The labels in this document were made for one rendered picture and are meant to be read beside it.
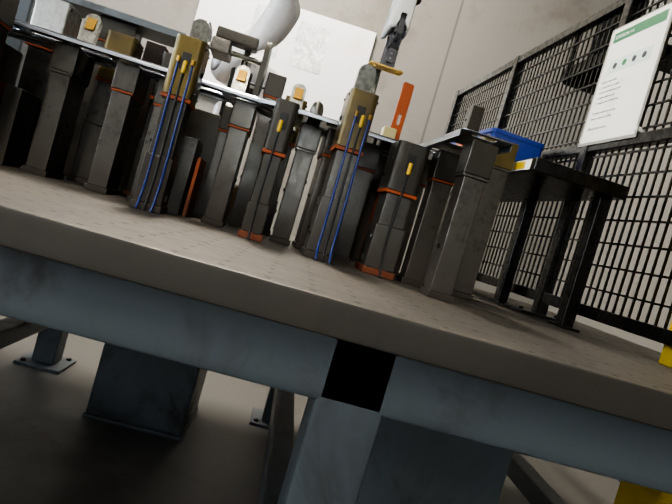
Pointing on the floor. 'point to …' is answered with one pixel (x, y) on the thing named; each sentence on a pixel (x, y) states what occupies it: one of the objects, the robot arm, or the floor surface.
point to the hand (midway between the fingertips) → (388, 59)
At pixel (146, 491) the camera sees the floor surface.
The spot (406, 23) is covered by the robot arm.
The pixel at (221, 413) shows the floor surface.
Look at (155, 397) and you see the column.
